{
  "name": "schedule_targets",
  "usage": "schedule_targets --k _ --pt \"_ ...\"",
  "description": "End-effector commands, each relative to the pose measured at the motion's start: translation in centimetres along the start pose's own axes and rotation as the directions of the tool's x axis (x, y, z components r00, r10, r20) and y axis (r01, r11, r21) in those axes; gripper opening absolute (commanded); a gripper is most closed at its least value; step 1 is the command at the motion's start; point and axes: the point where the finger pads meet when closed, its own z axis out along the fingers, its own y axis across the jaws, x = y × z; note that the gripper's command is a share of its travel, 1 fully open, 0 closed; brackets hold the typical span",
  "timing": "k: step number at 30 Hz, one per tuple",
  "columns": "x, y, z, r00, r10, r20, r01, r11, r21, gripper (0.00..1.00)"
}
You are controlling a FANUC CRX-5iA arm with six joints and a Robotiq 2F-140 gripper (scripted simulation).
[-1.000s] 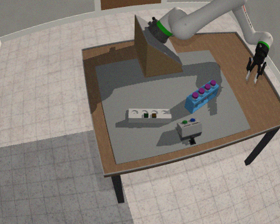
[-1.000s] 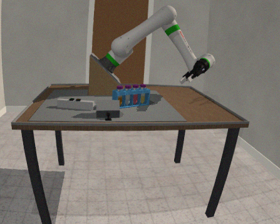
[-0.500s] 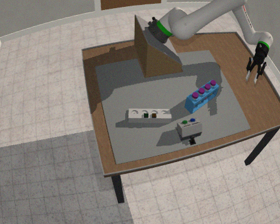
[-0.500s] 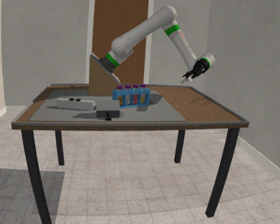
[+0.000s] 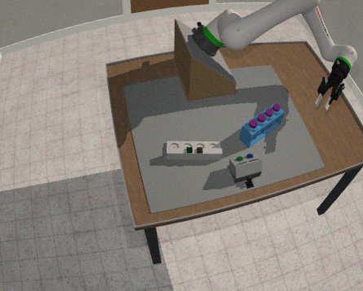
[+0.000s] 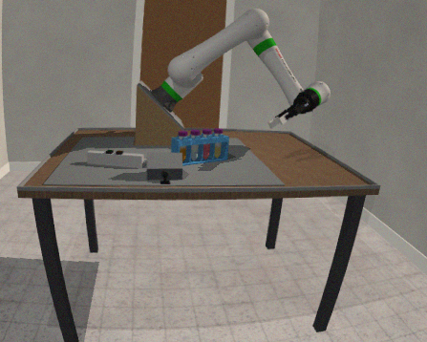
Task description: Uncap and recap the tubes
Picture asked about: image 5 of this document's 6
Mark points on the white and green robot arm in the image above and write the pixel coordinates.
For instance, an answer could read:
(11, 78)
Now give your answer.
(236, 33)

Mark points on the grey button panel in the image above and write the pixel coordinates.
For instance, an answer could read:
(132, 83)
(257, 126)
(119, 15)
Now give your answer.
(245, 167)

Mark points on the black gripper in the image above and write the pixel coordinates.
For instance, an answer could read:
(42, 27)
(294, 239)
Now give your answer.
(334, 80)

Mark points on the grey flat mat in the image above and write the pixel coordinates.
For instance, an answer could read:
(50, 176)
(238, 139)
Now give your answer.
(158, 111)

